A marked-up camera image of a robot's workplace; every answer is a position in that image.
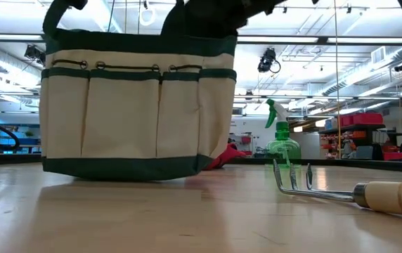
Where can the red tool cart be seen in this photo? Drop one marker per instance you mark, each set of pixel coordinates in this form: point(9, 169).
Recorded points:
point(246, 140)

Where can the red storage bin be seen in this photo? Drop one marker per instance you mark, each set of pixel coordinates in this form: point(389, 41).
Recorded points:
point(396, 156)
point(361, 118)

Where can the black storage shelf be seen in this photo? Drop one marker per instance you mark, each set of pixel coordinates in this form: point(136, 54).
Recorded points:
point(352, 127)

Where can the cream and green gardening bag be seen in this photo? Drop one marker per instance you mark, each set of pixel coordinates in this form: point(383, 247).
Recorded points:
point(116, 116)

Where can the green spray bottle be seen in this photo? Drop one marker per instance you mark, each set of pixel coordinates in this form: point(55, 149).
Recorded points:
point(282, 145)

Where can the black ceiling-mounted device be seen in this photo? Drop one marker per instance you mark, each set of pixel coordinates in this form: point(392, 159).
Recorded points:
point(32, 52)

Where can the red gardening glove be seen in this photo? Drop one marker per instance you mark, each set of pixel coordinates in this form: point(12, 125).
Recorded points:
point(227, 154)

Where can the black overhead camera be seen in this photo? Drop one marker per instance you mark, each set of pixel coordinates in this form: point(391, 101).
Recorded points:
point(266, 60)

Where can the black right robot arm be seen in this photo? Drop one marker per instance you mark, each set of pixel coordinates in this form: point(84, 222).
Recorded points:
point(264, 5)

